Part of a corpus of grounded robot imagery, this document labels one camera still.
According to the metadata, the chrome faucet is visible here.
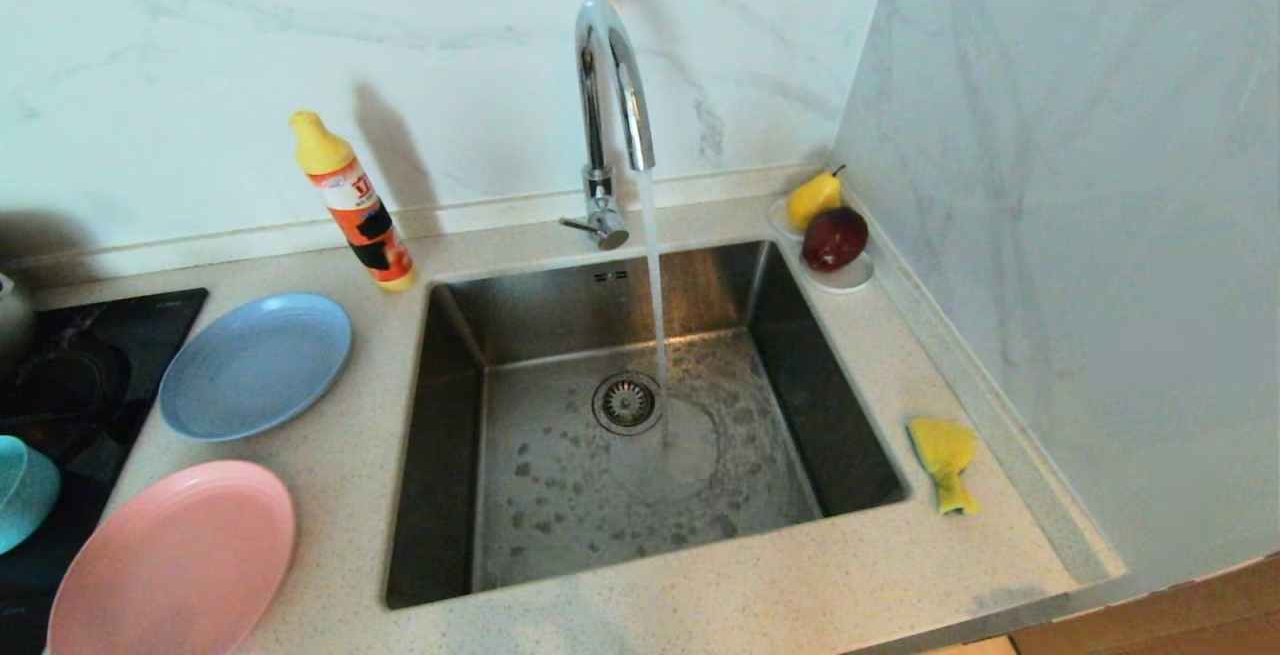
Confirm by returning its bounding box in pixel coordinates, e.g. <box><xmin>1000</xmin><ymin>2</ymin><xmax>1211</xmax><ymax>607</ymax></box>
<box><xmin>560</xmin><ymin>0</ymin><xmax>657</xmax><ymax>252</ymax></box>

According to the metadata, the yellow orange dish soap bottle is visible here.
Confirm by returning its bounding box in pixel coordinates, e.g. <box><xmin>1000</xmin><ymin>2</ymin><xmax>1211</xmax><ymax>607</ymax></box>
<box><xmin>290</xmin><ymin>111</ymin><xmax>417</xmax><ymax>293</ymax></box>

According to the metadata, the yellow fish-shaped sponge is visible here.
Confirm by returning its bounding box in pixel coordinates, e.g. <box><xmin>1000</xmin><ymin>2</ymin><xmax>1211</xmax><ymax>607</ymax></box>
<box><xmin>907</xmin><ymin>418</ymin><xmax>981</xmax><ymax>517</ymax></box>

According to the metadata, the metal sink drain strainer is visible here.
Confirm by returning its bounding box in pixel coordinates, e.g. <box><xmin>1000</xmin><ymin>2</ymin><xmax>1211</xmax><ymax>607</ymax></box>
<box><xmin>592</xmin><ymin>371</ymin><xmax>664</xmax><ymax>436</ymax></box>

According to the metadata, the stainless steel sink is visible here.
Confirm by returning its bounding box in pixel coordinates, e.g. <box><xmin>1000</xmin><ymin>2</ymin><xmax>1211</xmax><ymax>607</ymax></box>
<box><xmin>385</xmin><ymin>240</ymin><xmax>911</xmax><ymax>611</ymax></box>

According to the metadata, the running water stream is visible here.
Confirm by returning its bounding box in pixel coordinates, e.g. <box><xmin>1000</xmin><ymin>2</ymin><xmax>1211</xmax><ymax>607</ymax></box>
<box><xmin>638</xmin><ymin>167</ymin><xmax>673</xmax><ymax>391</ymax></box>

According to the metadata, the yellow pear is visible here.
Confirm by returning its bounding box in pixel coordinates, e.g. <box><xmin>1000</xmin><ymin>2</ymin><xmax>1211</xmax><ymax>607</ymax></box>
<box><xmin>787</xmin><ymin>164</ymin><xmax>848</xmax><ymax>232</ymax></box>

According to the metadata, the dark red apple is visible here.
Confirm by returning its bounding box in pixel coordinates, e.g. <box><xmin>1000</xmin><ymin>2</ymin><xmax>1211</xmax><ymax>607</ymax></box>
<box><xmin>802</xmin><ymin>205</ymin><xmax>871</xmax><ymax>273</ymax></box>

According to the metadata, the blue plastic plate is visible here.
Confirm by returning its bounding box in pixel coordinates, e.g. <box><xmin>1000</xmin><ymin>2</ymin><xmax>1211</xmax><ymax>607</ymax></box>
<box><xmin>158</xmin><ymin>293</ymin><xmax>353</xmax><ymax>442</ymax></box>

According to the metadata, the pink plastic plate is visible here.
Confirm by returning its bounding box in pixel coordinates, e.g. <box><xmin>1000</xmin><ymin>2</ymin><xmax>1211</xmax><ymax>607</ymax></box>
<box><xmin>47</xmin><ymin>460</ymin><xmax>297</xmax><ymax>655</ymax></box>

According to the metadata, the black induction cooktop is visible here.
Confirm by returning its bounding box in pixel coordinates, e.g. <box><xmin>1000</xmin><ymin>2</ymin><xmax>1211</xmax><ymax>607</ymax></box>
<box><xmin>0</xmin><ymin>287</ymin><xmax>210</xmax><ymax>655</ymax></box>

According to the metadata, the wooden cabinet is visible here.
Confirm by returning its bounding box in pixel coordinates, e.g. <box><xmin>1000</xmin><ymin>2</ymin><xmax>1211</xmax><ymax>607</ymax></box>
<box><xmin>1010</xmin><ymin>555</ymin><xmax>1280</xmax><ymax>655</ymax></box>

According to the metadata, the teal ceramic bowl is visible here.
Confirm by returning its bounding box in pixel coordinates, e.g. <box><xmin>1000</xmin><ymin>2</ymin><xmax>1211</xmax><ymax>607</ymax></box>
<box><xmin>0</xmin><ymin>435</ymin><xmax>61</xmax><ymax>556</ymax></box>

